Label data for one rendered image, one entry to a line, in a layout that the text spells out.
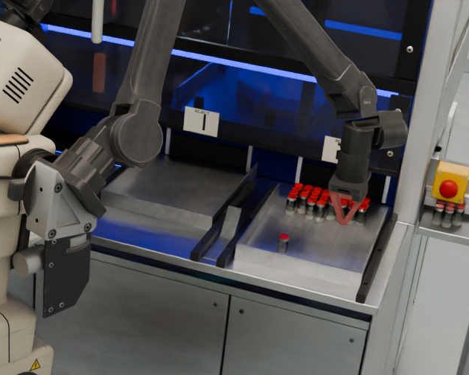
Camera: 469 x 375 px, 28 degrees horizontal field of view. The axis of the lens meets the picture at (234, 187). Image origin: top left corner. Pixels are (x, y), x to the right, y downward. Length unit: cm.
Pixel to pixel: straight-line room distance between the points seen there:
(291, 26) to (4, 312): 70
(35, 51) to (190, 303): 111
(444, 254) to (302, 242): 211
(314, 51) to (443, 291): 224
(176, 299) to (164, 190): 38
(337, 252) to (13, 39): 86
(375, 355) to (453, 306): 138
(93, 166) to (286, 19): 44
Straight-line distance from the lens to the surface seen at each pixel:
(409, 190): 214
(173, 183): 220
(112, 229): 198
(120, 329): 255
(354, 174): 173
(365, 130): 170
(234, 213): 198
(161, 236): 196
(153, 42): 149
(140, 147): 144
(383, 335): 232
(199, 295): 240
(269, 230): 203
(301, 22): 164
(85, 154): 143
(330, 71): 167
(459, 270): 397
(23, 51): 147
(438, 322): 357
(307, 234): 204
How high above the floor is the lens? 179
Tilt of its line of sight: 24 degrees down
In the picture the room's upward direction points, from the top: 7 degrees clockwise
